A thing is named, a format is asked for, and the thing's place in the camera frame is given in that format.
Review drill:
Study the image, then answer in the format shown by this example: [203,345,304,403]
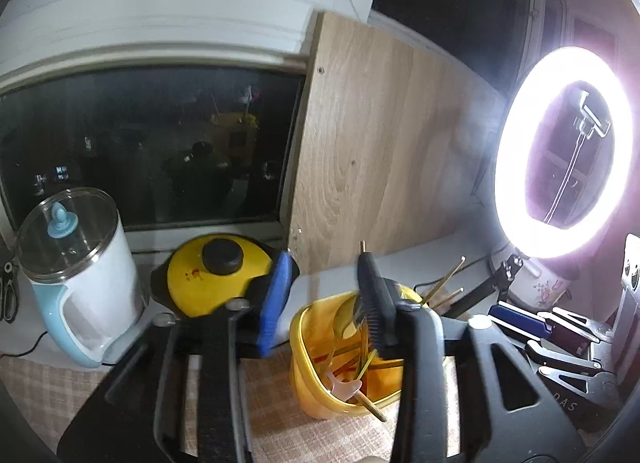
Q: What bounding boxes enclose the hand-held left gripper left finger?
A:
[57,250,294,463]

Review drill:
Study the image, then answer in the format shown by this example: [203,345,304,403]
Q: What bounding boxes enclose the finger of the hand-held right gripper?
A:
[487,303,603,344]
[525,338,618,394]

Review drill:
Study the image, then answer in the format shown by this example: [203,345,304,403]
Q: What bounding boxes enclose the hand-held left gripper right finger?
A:
[356,252,587,463]

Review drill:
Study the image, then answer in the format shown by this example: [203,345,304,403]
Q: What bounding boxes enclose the metal spoon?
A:
[334,293,362,339]

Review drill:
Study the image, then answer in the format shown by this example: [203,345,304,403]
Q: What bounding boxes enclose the yellow plastic container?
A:
[290,288,426,420]

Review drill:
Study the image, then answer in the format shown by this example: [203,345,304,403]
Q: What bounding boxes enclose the clear plastic spoon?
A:
[324,368,363,400]

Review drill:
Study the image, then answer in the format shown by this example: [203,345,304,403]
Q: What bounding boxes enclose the white floral cooker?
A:
[510,263,576,309]

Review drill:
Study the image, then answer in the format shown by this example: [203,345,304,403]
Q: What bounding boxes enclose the black tripod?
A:
[440,253,531,320]

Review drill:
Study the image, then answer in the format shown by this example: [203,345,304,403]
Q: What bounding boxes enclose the black pot with yellow lid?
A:
[150,234,301,320]

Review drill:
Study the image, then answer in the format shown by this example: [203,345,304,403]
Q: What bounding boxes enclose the light wood panel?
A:
[289,10,508,275]

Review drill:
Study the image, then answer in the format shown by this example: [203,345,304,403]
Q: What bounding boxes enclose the white and blue electric kettle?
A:
[14,187,147,370]

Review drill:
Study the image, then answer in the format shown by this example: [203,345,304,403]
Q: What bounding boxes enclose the phone holder on gooseneck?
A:
[545,90,612,224]

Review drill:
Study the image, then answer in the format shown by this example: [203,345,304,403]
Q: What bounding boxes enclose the ring light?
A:
[494,46,637,260]

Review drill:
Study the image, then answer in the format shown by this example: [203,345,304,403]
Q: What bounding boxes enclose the black power cable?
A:
[0,332,51,359]

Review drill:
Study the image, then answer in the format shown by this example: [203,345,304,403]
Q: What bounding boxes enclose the black handled scissors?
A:
[0,263,20,322]

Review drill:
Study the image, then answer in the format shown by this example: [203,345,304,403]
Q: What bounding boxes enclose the white window frame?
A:
[0,0,388,94]

